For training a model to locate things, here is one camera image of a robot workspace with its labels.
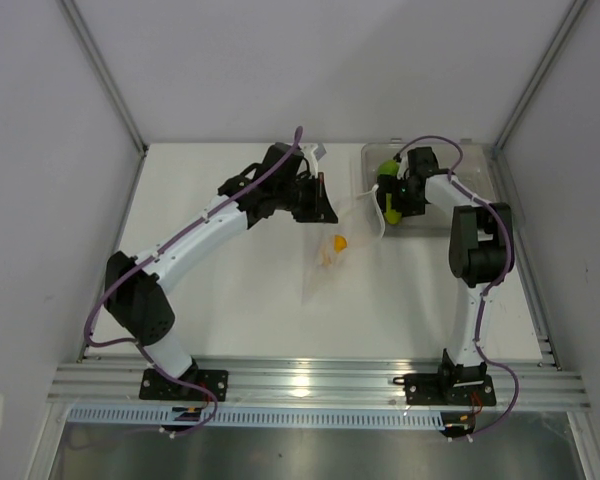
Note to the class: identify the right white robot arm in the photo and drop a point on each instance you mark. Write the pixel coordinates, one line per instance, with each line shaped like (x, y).
(481, 246)

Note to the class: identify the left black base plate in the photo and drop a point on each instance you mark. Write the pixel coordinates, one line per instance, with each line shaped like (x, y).
(156, 387)

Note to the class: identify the slotted white cable duct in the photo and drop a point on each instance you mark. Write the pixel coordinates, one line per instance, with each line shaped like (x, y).
(258, 417)

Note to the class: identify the clear zip top bag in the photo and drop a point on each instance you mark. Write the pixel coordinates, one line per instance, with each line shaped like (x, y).
(360, 221)

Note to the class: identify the aluminium mounting rail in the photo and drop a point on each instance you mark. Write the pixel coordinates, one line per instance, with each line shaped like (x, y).
(315, 383)

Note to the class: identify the round green lime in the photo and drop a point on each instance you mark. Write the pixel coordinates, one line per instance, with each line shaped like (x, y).
(389, 167)

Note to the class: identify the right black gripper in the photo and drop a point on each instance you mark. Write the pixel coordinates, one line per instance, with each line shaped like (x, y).
(389, 184)

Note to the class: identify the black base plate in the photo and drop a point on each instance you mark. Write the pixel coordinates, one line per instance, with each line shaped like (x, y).
(428, 389)
(156, 387)

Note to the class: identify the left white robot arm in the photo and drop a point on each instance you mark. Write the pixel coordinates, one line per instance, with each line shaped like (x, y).
(137, 286)

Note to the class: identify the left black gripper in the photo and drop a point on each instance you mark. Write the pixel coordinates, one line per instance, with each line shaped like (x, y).
(319, 210)

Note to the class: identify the aluminium frame post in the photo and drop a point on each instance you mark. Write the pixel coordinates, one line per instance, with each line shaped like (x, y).
(549, 57)
(93, 55)

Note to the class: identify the left aluminium frame post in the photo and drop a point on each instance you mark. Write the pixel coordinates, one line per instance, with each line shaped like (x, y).
(93, 55)

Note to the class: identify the green pear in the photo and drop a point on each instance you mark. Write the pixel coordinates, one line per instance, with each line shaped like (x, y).
(393, 209)

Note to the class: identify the right aluminium frame post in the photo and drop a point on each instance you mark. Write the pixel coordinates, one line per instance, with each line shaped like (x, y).
(549, 57)

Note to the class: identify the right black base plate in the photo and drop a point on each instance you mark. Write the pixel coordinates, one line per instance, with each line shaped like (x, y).
(428, 389)

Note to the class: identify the orange fruit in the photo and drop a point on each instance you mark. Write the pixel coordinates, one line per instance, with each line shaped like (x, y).
(339, 243)

